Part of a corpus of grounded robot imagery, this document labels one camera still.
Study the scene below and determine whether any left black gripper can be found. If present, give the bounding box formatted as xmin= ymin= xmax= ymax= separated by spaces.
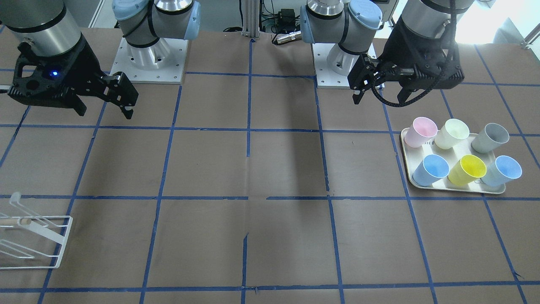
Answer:
xmin=348 ymin=19 xmax=455 ymax=106

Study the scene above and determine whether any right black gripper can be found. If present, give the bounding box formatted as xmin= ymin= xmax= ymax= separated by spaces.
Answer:
xmin=8 ymin=35 xmax=139 ymax=120

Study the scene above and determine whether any light blue plastic cup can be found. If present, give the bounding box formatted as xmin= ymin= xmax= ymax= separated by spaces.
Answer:
xmin=413 ymin=154 xmax=450 ymax=187

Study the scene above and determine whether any pink plastic cup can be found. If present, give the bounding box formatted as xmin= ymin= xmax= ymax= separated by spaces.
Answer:
xmin=404 ymin=116 xmax=438 ymax=148

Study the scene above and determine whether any pale green plastic cup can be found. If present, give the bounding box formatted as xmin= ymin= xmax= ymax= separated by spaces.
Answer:
xmin=434 ymin=119 xmax=470 ymax=150

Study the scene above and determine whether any yellow plastic cup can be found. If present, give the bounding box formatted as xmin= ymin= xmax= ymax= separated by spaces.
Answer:
xmin=448 ymin=154 xmax=487 ymax=186

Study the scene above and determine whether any grey plastic cup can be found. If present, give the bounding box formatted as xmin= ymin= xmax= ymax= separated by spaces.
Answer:
xmin=471 ymin=123 xmax=510 ymax=153

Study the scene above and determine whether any silver metal connector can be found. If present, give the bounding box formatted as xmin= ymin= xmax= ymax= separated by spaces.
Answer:
xmin=272 ymin=30 xmax=302 ymax=46

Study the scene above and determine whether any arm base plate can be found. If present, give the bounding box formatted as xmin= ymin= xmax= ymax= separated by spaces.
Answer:
xmin=312 ymin=43 xmax=359 ymax=89
xmin=110 ymin=38 xmax=189 ymax=85

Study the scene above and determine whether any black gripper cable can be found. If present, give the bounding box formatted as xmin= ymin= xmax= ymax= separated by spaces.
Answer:
xmin=369 ymin=0 xmax=460 ymax=107

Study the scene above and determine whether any aluminium frame post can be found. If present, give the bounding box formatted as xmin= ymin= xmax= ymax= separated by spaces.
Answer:
xmin=240 ymin=0 xmax=262 ymax=41

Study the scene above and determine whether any white wire cup rack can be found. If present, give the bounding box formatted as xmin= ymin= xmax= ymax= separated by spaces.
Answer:
xmin=0 ymin=192 xmax=74 ymax=271

